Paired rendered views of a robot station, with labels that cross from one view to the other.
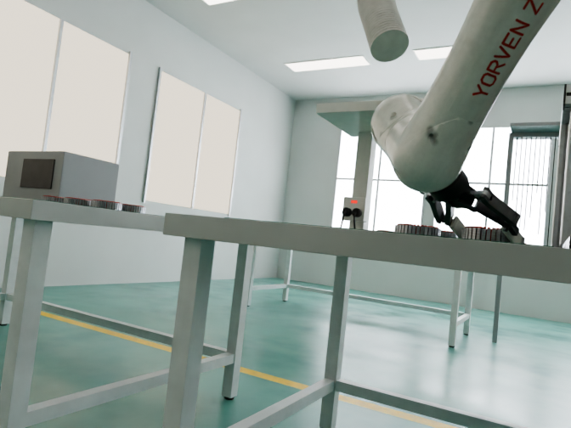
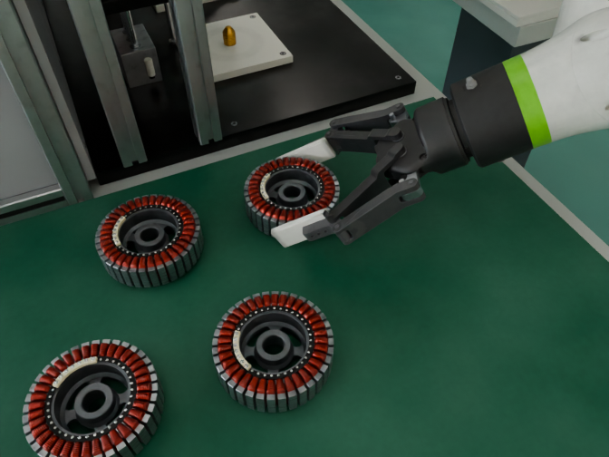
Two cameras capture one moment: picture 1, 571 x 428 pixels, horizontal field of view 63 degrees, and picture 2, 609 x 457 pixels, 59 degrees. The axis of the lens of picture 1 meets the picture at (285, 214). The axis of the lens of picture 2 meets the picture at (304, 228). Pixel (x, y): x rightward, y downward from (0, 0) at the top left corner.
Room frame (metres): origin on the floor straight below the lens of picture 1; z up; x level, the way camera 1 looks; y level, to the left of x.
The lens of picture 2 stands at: (1.35, -0.17, 1.22)
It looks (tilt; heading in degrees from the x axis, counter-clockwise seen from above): 49 degrees down; 215
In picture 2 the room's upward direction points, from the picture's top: straight up
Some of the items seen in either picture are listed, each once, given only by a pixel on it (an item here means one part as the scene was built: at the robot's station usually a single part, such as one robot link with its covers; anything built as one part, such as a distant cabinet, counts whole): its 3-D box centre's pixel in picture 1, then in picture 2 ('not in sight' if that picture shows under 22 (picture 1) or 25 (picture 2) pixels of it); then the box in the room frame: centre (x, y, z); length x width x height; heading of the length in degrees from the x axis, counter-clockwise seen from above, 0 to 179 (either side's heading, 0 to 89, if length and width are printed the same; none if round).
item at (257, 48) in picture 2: not in sight; (230, 46); (0.79, -0.71, 0.78); 0.15 x 0.15 x 0.01; 60
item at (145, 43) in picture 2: not in sight; (136, 54); (0.92, -0.78, 0.80); 0.08 x 0.05 x 0.06; 60
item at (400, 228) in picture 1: (417, 233); (274, 348); (1.17, -0.33, 0.77); 0.11 x 0.11 x 0.04
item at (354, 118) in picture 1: (375, 177); not in sight; (1.68, -0.31, 0.98); 0.37 x 0.35 x 0.46; 60
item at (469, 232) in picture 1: (489, 237); (292, 196); (1.00, -0.44, 0.77); 0.11 x 0.11 x 0.04
